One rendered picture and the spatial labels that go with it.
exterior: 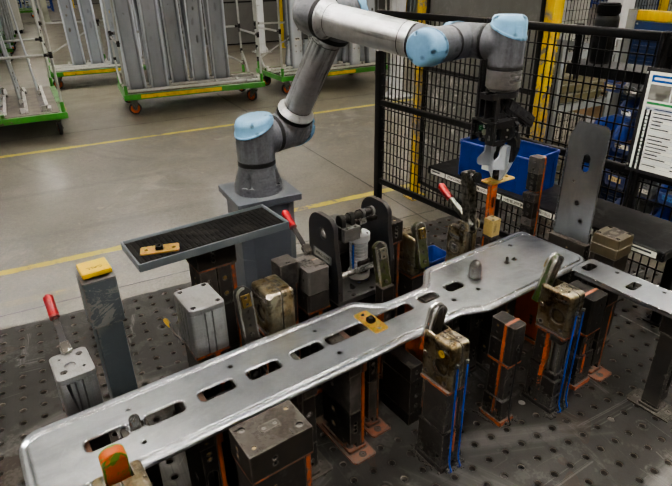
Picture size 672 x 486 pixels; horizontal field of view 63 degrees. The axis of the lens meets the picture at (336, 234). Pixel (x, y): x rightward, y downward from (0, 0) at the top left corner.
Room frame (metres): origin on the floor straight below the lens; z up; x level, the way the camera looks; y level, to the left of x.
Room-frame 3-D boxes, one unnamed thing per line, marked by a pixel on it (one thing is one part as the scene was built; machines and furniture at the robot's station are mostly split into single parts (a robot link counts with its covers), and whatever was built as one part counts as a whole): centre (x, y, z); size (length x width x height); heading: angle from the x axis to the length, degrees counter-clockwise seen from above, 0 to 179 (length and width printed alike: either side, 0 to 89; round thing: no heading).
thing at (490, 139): (1.23, -0.37, 1.41); 0.09 x 0.08 x 0.12; 123
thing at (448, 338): (0.92, -0.22, 0.87); 0.12 x 0.09 x 0.35; 35
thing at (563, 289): (1.09, -0.53, 0.87); 0.12 x 0.09 x 0.35; 35
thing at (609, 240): (1.34, -0.76, 0.88); 0.08 x 0.08 x 0.36; 35
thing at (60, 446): (1.01, -0.06, 1.00); 1.38 x 0.22 x 0.02; 125
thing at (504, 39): (1.23, -0.37, 1.57); 0.09 x 0.08 x 0.11; 47
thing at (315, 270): (1.17, 0.06, 0.89); 0.13 x 0.11 x 0.38; 35
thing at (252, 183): (1.62, 0.24, 1.15); 0.15 x 0.15 x 0.10
